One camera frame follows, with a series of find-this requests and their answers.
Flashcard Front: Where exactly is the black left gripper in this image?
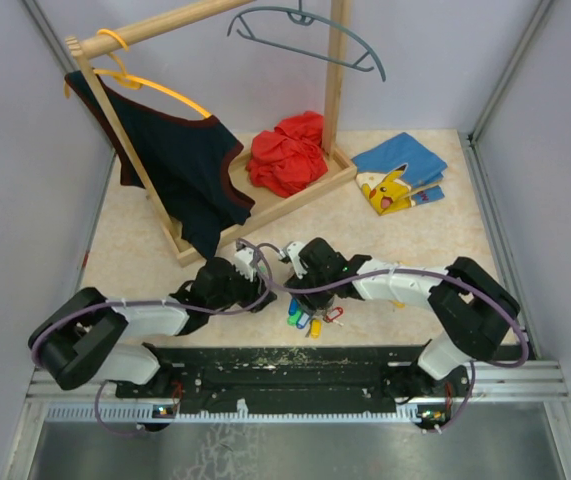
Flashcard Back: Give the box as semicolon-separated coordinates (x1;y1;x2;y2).
209;263;278;313

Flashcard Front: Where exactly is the steel key organizer yellow handle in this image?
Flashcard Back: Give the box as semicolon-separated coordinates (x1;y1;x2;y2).
295;299;340;338

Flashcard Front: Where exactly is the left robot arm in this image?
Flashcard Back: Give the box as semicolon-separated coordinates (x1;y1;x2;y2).
28;257;276;397

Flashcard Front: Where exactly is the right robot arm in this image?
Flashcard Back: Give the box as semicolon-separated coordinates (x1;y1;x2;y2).
284;238;522;396

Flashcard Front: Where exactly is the blue key tag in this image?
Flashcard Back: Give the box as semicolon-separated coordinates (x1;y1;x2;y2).
288;298;299;316

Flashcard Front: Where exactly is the red key tag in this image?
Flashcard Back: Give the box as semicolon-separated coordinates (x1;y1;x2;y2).
323;307;344;325

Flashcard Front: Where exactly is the silver key yellow tag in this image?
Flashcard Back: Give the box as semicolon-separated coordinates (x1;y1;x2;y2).
309;318;322;339

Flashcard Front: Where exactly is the wooden clothes rack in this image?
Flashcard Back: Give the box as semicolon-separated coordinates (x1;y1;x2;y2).
65;1;356;266

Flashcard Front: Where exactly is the red crumpled cloth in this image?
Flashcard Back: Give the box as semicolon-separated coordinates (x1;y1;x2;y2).
246;111;328;198

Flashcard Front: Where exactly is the blue pikachu cloth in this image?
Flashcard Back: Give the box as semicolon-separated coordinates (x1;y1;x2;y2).
352;132;448;216

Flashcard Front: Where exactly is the dark navy tank top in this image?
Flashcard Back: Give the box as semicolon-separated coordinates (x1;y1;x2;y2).
64;69;257;261

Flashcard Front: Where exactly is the yellow clothes hanger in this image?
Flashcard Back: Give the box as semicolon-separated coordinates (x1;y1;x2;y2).
65;28;213;120

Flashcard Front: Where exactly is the grey-blue clothes hanger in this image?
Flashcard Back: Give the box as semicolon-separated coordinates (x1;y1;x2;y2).
226;1;387;81

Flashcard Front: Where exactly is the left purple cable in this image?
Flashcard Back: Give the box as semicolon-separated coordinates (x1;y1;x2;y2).
29;238;272;437

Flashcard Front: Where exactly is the purple cable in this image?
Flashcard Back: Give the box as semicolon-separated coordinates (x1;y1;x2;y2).
254;242;530;434
29;238;272;437

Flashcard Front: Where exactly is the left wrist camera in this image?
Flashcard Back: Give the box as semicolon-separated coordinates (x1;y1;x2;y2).
232;239;267;282

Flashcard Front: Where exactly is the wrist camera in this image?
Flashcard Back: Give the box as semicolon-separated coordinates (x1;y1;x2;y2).
232;239;267;282
279;241;307;279

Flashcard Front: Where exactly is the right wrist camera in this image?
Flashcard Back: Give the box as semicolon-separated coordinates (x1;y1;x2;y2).
279;241;307;279

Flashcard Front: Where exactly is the green key tag on ring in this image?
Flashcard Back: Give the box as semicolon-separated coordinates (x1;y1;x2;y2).
287;312;302;327

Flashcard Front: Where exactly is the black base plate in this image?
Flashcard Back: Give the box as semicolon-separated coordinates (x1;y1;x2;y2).
116;346;470;415

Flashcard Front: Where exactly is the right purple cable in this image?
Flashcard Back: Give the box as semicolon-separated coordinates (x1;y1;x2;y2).
254;242;530;434

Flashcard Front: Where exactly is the white slotted cable duct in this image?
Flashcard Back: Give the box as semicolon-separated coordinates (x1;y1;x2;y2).
44;402;446;425

